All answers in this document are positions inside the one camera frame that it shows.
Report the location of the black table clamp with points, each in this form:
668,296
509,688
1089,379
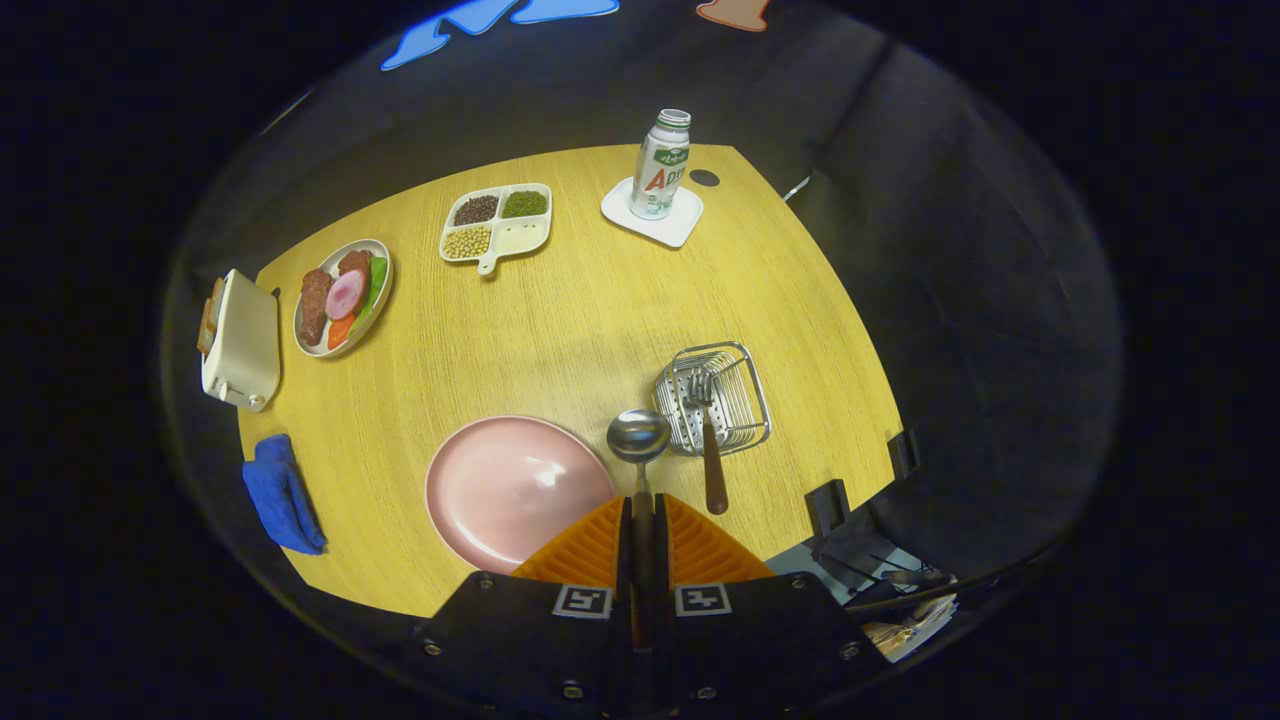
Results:
828,508
903,455

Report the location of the yellow soybeans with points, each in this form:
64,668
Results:
466,242

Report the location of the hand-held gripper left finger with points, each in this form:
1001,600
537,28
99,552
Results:
625,560

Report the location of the pink plate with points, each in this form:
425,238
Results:
500,490

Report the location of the green vegetable piece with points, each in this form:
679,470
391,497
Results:
375,285

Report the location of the green mung beans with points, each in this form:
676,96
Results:
524,204

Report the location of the black table grommet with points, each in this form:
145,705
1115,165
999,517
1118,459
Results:
704,178

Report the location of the white divided dish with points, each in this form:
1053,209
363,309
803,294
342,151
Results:
520,237

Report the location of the pink ham slice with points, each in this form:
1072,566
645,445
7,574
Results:
346,294

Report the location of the dark brown beans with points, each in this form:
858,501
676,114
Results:
476,209

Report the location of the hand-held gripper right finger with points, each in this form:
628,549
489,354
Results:
661,560

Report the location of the white toaster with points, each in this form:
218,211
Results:
245,340

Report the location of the white bottle green label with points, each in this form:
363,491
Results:
660,170

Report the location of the brown meat piece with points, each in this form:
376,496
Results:
354,262
314,305

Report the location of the white square coaster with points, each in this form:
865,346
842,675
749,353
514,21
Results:
670,232

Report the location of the blue cloth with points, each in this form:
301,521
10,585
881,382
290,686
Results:
285,495

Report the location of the orange carrot piece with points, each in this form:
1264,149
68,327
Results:
340,330

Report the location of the white food plate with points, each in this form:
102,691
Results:
362,335

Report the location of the toast slice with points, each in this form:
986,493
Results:
211,315

